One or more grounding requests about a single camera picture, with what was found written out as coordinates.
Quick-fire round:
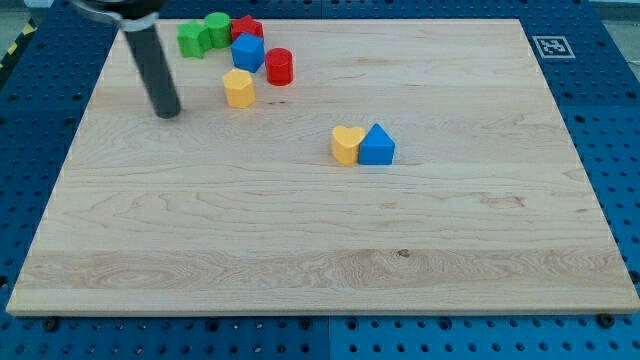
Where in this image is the robot arm end clamp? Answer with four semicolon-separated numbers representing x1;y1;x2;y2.
70;0;168;32

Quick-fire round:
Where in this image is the yellow hexagon block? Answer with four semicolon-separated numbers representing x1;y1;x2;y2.
222;69;256;109

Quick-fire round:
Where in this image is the yellow heart block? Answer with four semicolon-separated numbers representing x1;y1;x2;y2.
331;125;366;166

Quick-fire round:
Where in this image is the blue triangle block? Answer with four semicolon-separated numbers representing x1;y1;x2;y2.
358;123;396;165

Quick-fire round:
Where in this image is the light wooden board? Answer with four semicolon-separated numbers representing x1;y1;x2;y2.
7;19;639;317

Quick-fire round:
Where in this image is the red cylinder block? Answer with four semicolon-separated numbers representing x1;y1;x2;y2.
265;48;294;86

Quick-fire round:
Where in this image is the blue cube block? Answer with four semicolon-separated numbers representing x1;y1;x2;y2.
231;33;265;73

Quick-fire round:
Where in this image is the red star block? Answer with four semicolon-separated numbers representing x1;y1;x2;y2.
231;15;264;41

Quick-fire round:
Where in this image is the green cylinder block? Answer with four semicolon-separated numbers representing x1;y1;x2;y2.
204;12;232;49

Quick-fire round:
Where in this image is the green star block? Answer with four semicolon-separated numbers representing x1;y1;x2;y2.
177;20;212;58

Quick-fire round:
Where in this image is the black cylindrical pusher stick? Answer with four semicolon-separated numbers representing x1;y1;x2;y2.
125;25;181;119

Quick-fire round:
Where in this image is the white fiducial marker tag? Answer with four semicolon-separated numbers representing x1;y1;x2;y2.
532;35;575;59

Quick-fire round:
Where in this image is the yellow black hazard tape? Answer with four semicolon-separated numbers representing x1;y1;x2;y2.
1;20;37;71

